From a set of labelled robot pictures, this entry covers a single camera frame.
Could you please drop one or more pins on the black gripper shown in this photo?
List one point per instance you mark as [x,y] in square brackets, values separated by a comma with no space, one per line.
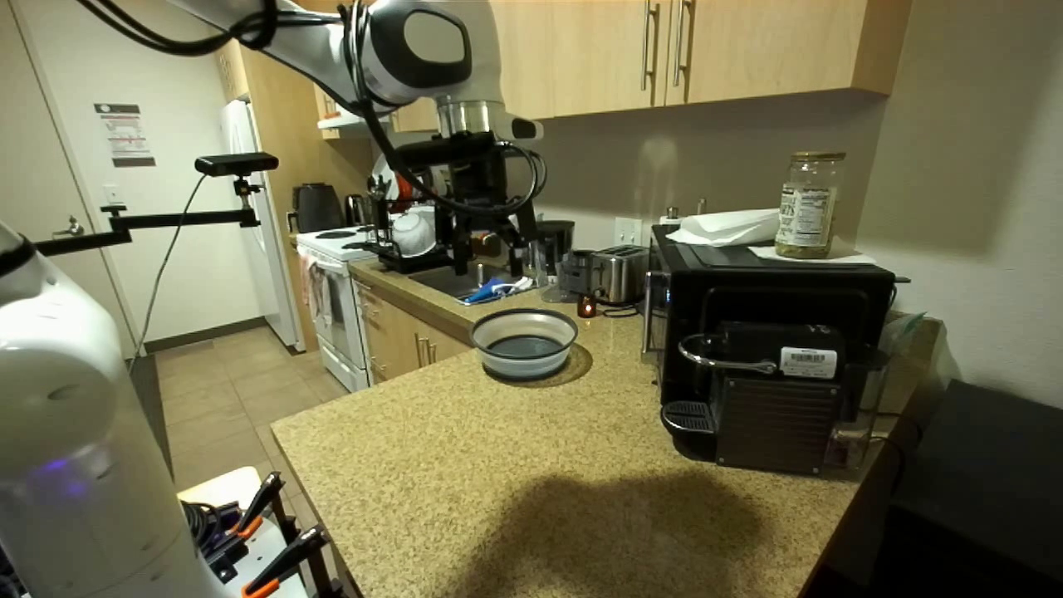
[484,183]

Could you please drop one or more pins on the grey collapsible bowl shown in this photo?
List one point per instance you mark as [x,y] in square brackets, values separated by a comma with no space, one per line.
[525,350]

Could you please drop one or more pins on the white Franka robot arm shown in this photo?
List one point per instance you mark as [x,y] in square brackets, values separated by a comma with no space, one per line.
[421,45]

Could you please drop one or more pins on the blue item by sink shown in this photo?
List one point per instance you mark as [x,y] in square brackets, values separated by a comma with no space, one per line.
[494,289]

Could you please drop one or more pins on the kitchen sink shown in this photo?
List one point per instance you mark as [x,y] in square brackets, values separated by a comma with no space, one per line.
[450,283]

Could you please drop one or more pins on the water filter pitcher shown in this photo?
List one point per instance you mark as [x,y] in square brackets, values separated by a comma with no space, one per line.
[556,236]

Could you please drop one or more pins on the dish rack with dishes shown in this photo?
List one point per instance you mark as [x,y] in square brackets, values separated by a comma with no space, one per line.
[409,226]

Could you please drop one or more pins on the small copper pot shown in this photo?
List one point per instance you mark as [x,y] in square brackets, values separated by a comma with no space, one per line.
[585,308]

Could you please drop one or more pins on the wooden base cabinet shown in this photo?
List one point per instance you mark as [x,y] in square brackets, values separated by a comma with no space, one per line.
[399,337]

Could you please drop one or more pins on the metal pot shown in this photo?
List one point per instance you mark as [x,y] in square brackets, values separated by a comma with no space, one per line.
[620,278]

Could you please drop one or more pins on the white stove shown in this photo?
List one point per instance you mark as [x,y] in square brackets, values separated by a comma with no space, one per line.
[335,311]

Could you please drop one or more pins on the black kettle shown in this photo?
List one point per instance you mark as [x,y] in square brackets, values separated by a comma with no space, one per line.
[317,207]

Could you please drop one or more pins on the white refrigerator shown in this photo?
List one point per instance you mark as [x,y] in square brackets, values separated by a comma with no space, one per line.
[269,287]

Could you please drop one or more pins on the black microwave oven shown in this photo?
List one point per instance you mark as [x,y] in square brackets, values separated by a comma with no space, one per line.
[775,287]

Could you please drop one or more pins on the glass jar with label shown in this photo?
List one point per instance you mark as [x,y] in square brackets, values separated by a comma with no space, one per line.
[809,212]

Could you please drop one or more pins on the black capsule coffee machine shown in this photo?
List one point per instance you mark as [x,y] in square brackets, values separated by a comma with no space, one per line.
[775,425]

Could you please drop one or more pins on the flat white paper sheet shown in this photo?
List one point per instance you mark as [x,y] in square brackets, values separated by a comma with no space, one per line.
[853,258]

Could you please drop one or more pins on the paper notice sheet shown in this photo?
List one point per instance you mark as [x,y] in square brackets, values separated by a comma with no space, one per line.
[125,133]

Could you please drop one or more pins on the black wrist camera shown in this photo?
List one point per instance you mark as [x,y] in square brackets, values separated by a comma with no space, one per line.
[416,150]

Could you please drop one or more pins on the wooden wall cabinet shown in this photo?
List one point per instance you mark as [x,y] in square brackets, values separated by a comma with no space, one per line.
[600,53]

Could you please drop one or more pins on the black external camera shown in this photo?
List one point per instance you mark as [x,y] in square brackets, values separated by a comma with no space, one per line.
[238,165]

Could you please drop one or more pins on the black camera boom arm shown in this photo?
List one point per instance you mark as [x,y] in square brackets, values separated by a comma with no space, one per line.
[177,216]

